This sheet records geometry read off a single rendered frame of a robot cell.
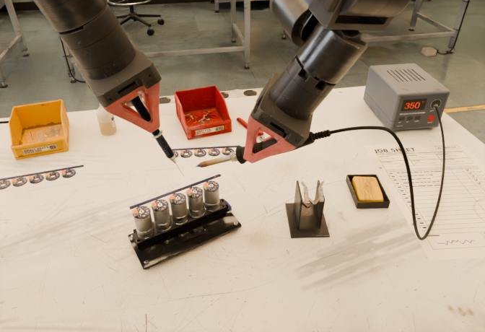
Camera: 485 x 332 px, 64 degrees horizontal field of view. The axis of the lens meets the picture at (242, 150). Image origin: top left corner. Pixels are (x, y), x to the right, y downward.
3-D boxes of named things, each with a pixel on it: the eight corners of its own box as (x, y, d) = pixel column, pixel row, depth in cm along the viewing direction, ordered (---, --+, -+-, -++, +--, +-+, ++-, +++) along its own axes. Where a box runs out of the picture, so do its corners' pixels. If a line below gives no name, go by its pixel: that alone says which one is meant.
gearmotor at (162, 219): (174, 231, 59) (170, 206, 56) (159, 237, 58) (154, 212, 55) (168, 221, 61) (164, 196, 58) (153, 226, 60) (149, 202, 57)
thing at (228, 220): (220, 203, 66) (220, 198, 65) (242, 229, 61) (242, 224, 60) (128, 239, 59) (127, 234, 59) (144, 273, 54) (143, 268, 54)
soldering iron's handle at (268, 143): (240, 167, 52) (332, 146, 47) (233, 153, 51) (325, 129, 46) (245, 157, 54) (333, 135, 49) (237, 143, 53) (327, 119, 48)
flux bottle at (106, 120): (120, 130, 85) (111, 89, 80) (109, 137, 83) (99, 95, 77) (108, 126, 87) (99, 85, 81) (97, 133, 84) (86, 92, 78)
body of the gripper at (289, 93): (250, 120, 43) (286, 68, 39) (267, 81, 51) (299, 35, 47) (299, 150, 44) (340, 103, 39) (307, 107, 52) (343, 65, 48)
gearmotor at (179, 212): (190, 224, 60) (188, 200, 58) (176, 230, 59) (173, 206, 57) (185, 214, 62) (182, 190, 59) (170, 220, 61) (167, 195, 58)
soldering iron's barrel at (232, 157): (201, 172, 55) (240, 162, 53) (195, 164, 55) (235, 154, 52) (204, 166, 56) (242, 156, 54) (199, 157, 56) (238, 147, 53)
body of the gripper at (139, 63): (130, 46, 47) (97, -12, 42) (162, 77, 40) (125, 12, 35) (83, 74, 46) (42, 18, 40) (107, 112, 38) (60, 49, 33)
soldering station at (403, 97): (438, 130, 85) (452, 91, 80) (388, 134, 84) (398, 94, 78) (405, 98, 98) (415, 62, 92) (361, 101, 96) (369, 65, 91)
